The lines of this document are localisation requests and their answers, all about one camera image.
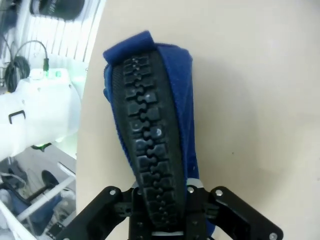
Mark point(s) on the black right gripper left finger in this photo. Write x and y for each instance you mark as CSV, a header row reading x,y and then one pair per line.
x,y
100,220

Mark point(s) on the black round lens object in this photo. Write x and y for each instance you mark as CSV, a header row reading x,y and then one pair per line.
x,y
58,7

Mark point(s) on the blue slipper with black sole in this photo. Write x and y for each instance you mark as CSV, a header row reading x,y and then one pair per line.
x,y
150,112

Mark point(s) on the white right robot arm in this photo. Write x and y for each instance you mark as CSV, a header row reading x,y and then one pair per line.
x,y
42,107

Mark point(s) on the white slatted panel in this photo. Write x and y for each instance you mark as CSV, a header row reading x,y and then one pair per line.
x,y
72,32

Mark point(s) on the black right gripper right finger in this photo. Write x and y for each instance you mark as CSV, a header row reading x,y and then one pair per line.
x,y
232,217

